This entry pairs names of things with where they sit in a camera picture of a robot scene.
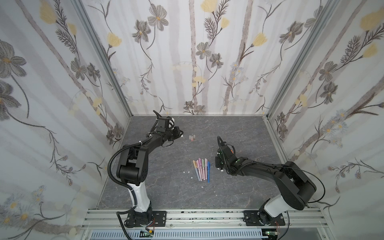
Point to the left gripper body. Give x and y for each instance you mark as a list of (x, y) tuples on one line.
[(171, 133)]

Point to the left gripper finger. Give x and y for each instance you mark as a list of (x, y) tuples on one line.
[(179, 131), (179, 136)]

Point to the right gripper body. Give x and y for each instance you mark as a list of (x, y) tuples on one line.
[(221, 163)]

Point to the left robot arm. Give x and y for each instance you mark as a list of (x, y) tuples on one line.
[(133, 168)]

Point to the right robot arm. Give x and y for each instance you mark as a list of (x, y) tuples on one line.
[(295, 187)]

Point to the pale pink pen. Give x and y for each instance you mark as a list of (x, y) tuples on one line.
[(206, 169)]

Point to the green capped pastel pen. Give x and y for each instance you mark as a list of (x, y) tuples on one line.
[(203, 169)]

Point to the purple capped pastel pen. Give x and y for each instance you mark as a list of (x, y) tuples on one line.
[(201, 169)]

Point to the light pink pastel pen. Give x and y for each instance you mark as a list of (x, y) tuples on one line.
[(198, 169)]

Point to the yellow capped blue pen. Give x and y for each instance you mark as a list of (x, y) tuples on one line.
[(196, 169)]

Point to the right green circuit board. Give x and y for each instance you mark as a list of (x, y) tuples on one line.
[(271, 235)]

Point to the green circuit board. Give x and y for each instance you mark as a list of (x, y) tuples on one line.
[(146, 234), (271, 235)]

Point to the left green circuit board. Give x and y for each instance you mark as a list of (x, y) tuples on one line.
[(146, 234)]

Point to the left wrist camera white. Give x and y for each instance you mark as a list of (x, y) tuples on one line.
[(171, 122)]

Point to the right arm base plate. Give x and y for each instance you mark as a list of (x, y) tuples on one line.
[(259, 219)]

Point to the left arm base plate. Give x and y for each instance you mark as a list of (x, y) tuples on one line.
[(153, 218)]

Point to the aluminium frame rail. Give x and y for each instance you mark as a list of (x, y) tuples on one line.
[(208, 218)]

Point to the white slotted cable duct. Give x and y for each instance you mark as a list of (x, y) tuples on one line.
[(202, 234)]

